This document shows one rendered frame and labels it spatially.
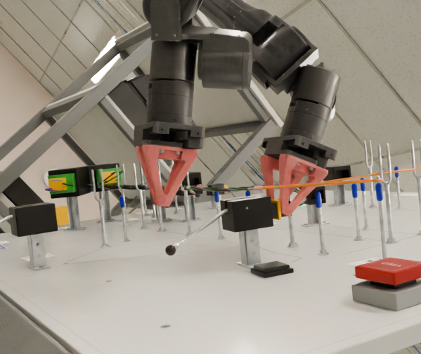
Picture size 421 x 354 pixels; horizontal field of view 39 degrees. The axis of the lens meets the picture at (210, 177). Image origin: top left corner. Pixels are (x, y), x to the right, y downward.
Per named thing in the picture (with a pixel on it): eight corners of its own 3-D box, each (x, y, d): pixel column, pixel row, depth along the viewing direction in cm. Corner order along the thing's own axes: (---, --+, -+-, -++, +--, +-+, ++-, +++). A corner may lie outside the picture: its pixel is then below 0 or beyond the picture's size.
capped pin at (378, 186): (376, 265, 71) (369, 176, 71) (383, 262, 72) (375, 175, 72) (387, 265, 70) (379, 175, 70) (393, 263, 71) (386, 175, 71)
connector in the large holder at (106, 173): (119, 184, 145) (118, 167, 145) (124, 184, 142) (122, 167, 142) (97, 187, 142) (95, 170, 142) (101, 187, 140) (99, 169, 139)
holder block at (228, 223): (222, 229, 79) (219, 199, 79) (260, 223, 81) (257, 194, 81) (235, 232, 75) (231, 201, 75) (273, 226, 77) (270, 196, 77)
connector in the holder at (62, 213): (50, 224, 96) (48, 206, 96) (62, 222, 97) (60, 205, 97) (57, 225, 92) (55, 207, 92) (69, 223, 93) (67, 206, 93)
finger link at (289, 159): (288, 218, 84) (306, 156, 85) (315, 223, 78) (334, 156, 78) (247, 204, 82) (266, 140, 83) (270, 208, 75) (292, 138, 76)
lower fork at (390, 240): (400, 241, 84) (392, 142, 83) (392, 244, 83) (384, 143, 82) (390, 241, 86) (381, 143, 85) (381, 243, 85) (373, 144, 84)
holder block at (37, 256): (-25, 277, 90) (-33, 212, 90) (54, 262, 96) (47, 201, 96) (-21, 281, 86) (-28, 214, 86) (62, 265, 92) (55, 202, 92)
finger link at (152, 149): (177, 206, 79) (183, 136, 80) (195, 208, 73) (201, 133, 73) (127, 202, 77) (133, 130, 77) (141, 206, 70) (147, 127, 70)
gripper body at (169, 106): (178, 145, 80) (183, 91, 80) (205, 142, 71) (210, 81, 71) (132, 140, 78) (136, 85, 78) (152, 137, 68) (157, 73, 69)
